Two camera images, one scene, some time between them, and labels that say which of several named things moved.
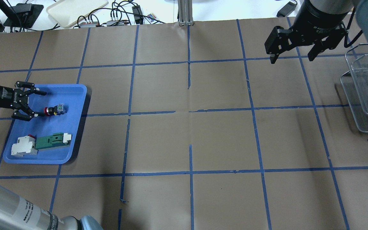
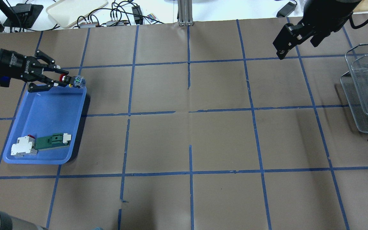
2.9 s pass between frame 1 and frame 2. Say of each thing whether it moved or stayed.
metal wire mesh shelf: stayed
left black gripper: moved
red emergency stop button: moved
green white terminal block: stayed
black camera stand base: stayed
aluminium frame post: stayed
